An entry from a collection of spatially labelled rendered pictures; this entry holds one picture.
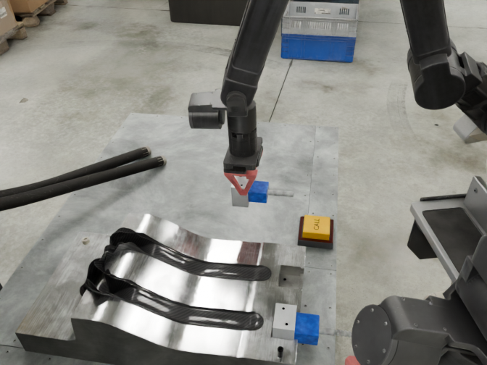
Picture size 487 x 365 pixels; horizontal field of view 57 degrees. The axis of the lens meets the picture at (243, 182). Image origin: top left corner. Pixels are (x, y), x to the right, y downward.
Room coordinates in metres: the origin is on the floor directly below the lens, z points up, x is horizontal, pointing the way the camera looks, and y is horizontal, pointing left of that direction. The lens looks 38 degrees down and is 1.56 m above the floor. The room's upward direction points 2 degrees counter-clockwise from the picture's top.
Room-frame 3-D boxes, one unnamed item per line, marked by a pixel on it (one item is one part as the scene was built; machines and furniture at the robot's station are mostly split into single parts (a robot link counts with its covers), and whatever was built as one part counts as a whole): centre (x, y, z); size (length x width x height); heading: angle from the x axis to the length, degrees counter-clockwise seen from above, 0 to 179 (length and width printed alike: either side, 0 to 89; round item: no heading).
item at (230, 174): (0.75, 0.00, 0.99); 0.07 x 0.07 x 0.09; 79
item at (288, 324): (0.45, -0.11, 0.89); 0.13 x 0.05 x 0.05; 80
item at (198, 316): (0.54, 0.13, 0.92); 0.35 x 0.16 x 0.09; 79
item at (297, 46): (3.78, -0.68, 0.11); 0.61 x 0.41 x 0.22; 76
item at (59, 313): (0.56, 0.15, 0.87); 0.50 x 0.26 x 0.14; 79
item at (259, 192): (0.76, -0.04, 0.94); 0.13 x 0.05 x 0.05; 79
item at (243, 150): (0.77, 0.00, 1.06); 0.10 x 0.07 x 0.07; 169
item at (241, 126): (0.77, 0.01, 1.12); 0.07 x 0.06 x 0.07; 83
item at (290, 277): (0.56, -0.09, 0.87); 0.05 x 0.05 x 0.04; 79
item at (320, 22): (3.78, -0.68, 0.28); 0.61 x 0.41 x 0.15; 76
